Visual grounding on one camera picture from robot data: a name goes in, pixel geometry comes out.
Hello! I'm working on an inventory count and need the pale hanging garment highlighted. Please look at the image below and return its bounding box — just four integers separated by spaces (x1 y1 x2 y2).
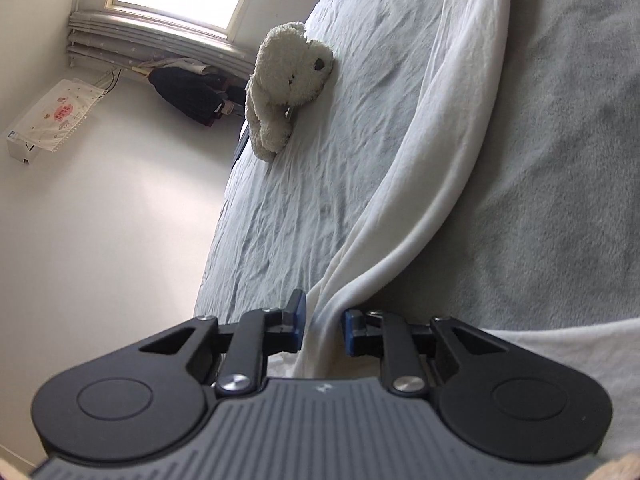
132 57 211 76

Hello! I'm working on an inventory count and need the dark hanging jacket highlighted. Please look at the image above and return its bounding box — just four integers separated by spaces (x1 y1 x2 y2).
148 66 246 128

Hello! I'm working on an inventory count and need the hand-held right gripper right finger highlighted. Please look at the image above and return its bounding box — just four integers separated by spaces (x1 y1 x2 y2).
342 308 513 398

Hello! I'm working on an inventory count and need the grey curtain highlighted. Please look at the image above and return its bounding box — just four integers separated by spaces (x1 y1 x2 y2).
67 10 256 78

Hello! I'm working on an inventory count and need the grey bed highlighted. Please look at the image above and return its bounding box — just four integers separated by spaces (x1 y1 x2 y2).
192 0 640 396

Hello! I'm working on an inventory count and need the air conditioner with printed cover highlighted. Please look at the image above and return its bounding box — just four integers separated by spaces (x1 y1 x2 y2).
5 77 108 164

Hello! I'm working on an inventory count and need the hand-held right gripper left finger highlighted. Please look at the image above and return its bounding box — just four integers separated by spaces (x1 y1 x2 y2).
137 288 307 397

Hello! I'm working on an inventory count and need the black tablet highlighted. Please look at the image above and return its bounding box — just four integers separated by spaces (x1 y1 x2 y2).
231 130 251 168

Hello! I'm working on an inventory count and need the white plush dog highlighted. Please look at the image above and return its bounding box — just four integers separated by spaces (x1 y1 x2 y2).
245 21 335 162

